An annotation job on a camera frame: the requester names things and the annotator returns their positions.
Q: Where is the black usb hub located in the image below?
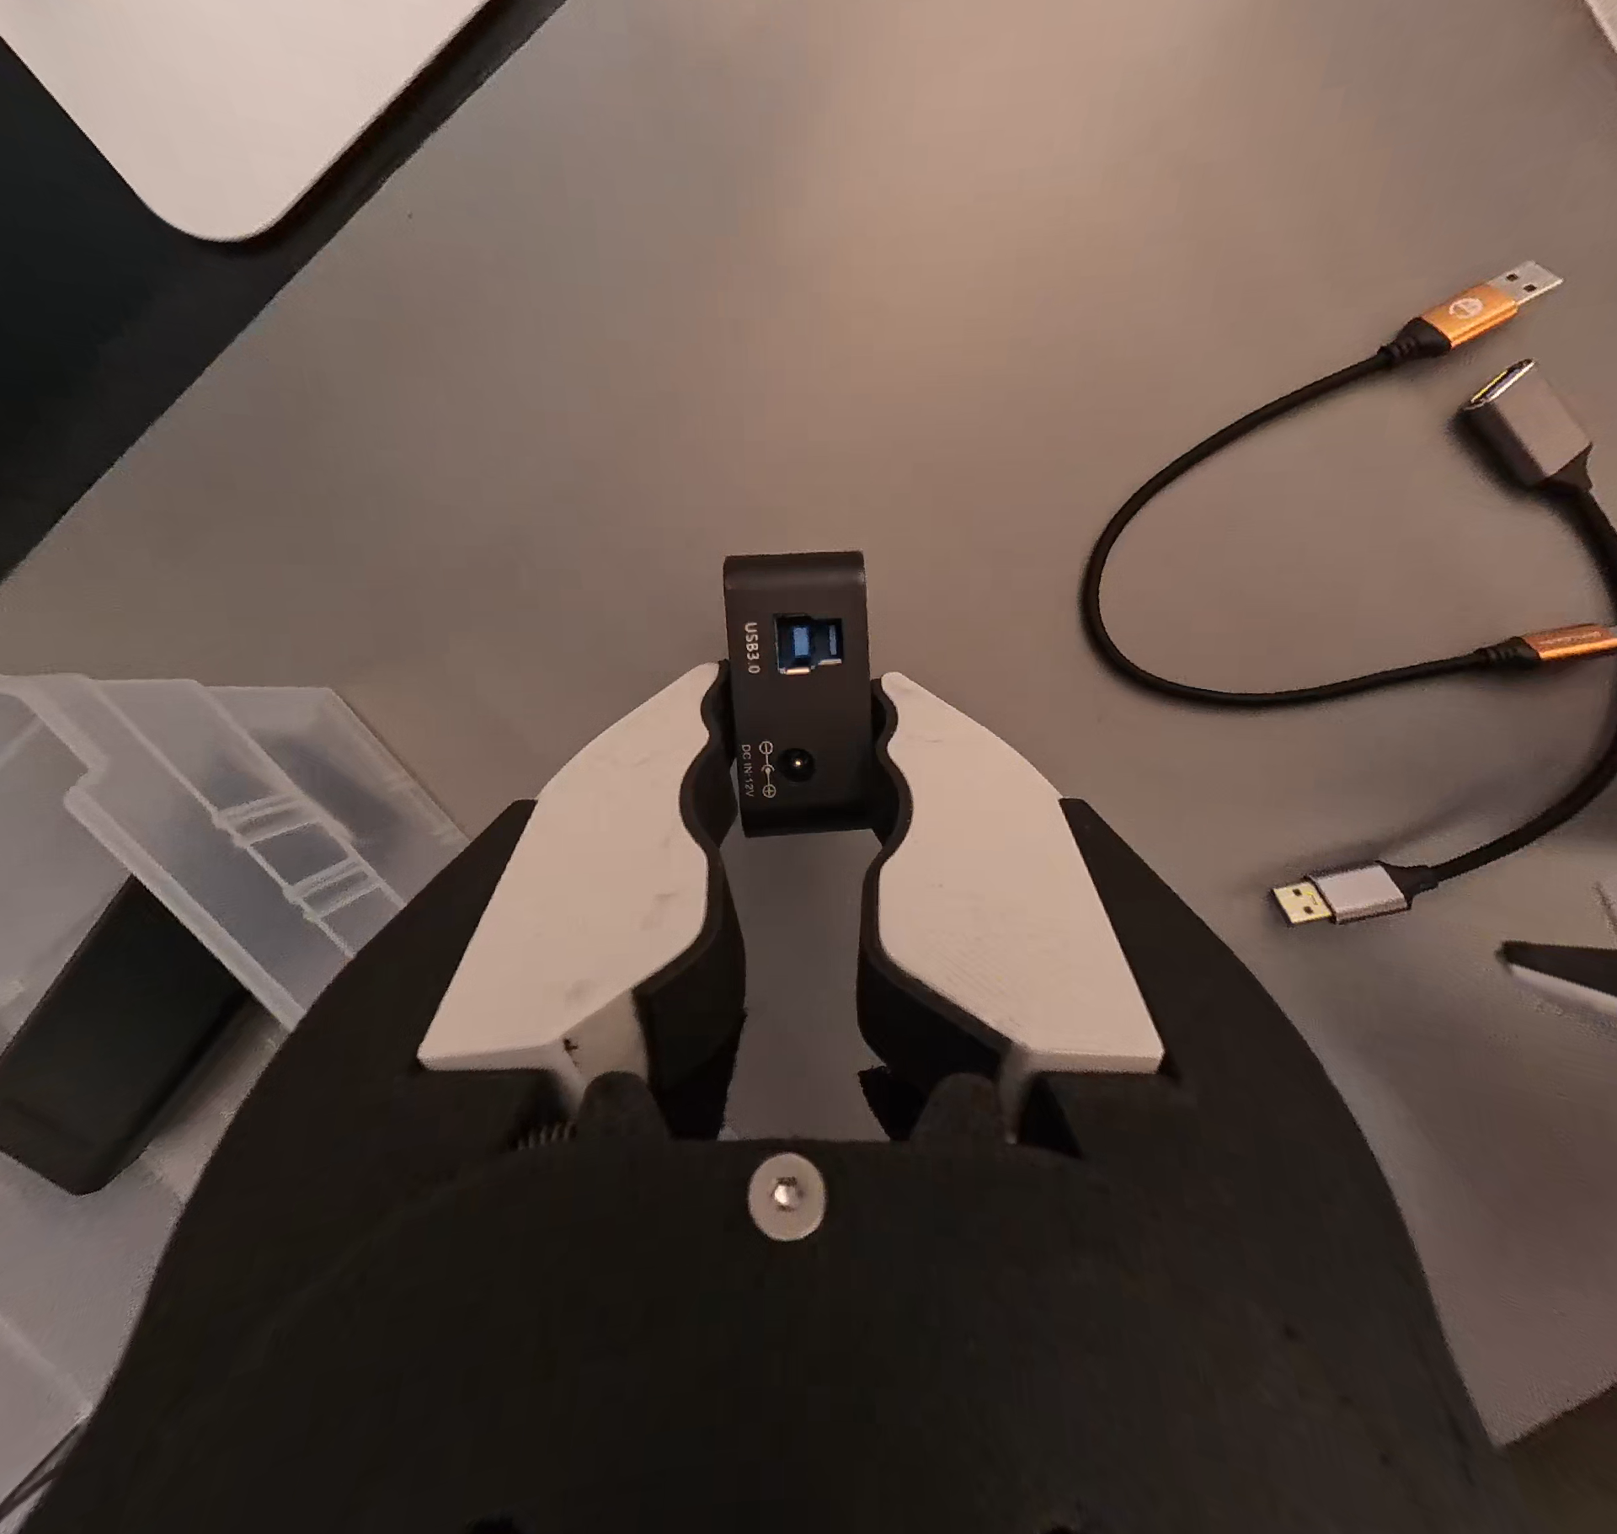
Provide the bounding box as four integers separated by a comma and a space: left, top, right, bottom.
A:
721, 549, 885, 839
0, 888, 260, 1198

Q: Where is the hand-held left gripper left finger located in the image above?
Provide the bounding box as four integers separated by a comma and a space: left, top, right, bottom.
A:
417, 661, 745, 1075

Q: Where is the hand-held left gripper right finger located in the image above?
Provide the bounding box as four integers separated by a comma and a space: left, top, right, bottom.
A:
857, 673, 1165, 1076

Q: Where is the black cable with orange plugs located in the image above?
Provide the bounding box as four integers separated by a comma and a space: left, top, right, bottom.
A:
1081, 258, 1617, 707

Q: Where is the black cable with grey plugs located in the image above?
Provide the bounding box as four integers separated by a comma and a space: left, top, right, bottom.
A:
1270, 360, 1617, 930

